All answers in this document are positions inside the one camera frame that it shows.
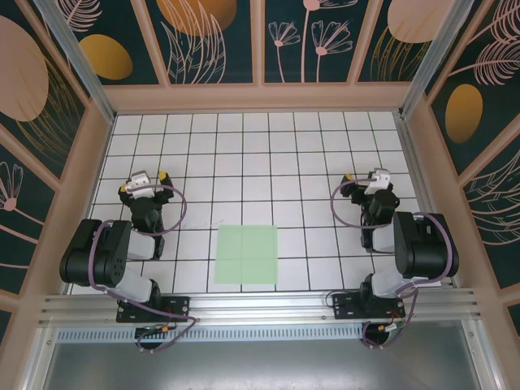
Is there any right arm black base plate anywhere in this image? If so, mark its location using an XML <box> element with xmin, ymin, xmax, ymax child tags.
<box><xmin>331</xmin><ymin>292</ymin><xmax>406</xmax><ymax>321</ymax></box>

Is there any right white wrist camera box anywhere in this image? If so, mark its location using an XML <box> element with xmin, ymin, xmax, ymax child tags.
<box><xmin>363</xmin><ymin>167</ymin><xmax>392</xmax><ymax>197</ymax></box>

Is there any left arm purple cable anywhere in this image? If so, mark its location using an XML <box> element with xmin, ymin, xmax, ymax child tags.
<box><xmin>88</xmin><ymin>183</ymin><xmax>201</xmax><ymax>354</ymax></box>

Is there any aluminium side rail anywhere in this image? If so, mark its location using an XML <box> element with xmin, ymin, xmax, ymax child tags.
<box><xmin>396</xmin><ymin>113</ymin><xmax>458</xmax><ymax>288</ymax></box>

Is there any long aluminium mounting rail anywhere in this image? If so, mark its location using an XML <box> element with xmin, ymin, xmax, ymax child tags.
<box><xmin>38</xmin><ymin>287</ymin><xmax>483</xmax><ymax>327</ymax></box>

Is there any aluminium frame post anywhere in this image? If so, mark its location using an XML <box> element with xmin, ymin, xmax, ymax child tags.
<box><xmin>399</xmin><ymin>0</ymin><xmax>475</xmax><ymax>121</ymax></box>
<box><xmin>33</xmin><ymin>0</ymin><xmax>118</xmax><ymax>124</ymax></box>

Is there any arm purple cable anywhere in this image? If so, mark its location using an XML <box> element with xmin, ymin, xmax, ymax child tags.
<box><xmin>88</xmin><ymin>183</ymin><xmax>201</xmax><ymax>354</ymax></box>
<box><xmin>330</xmin><ymin>173</ymin><xmax>456</xmax><ymax>351</ymax></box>

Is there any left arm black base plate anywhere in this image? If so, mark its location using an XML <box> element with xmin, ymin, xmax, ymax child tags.
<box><xmin>116</xmin><ymin>295</ymin><xmax>191</xmax><ymax>324</ymax></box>

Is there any slotted grey cable duct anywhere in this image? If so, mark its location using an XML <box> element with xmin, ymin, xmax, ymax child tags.
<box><xmin>56</xmin><ymin>324</ymin><xmax>407</xmax><ymax>343</ymax></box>

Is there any grey metal sheet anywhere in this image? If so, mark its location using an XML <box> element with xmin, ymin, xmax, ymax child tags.
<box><xmin>40</xmin><ymin>340</ymin><xmax>487</xmax><ymax>390</ymax></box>

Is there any light green paper sheet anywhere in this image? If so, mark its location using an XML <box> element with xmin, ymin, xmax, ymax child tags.
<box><xmin>214</xmin><ymin>225</ymin><xmax>280</xmax><ymax>285</ymax></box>

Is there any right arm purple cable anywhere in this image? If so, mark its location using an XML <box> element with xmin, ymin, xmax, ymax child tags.
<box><xmin>330</xmin><ymin>173</ymin><xmax>456</xmax><ymax>351</ymax></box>

